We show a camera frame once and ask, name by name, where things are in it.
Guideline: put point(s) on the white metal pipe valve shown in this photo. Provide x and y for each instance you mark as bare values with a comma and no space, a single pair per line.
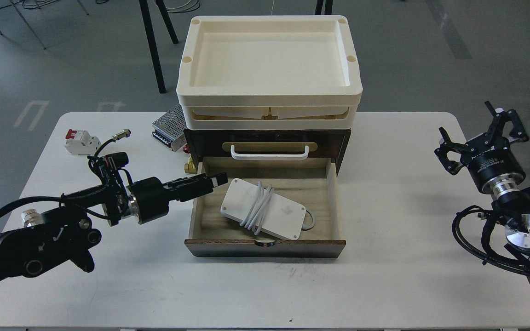
31,218

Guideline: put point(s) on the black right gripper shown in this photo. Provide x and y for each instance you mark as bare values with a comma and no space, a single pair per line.
492,161

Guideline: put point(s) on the white charger with cable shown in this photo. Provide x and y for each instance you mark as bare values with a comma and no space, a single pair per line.
260,209

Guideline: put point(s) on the white drawer handle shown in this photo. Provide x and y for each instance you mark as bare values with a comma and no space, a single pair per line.
269,157

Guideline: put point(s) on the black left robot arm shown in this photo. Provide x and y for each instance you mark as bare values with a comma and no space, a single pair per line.
66,233

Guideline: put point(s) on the black cable metal connector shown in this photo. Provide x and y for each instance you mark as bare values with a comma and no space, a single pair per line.
120,135

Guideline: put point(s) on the open wooden drawer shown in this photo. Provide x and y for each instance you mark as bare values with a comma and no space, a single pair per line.
214,235

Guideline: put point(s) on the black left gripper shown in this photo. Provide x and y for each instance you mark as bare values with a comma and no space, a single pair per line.
149,198

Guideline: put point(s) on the metal mesh power supply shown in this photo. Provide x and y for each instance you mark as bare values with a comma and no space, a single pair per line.
169,128

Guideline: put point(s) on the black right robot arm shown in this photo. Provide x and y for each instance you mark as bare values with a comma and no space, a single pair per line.
505,237

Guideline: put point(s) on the cream plastic tray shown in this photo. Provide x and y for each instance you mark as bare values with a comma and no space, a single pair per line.
269,73

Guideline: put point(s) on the brass fitting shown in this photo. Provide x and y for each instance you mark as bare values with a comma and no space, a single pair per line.
190,167

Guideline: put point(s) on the red white circuit breaker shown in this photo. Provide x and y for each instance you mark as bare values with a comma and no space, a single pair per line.
80,142

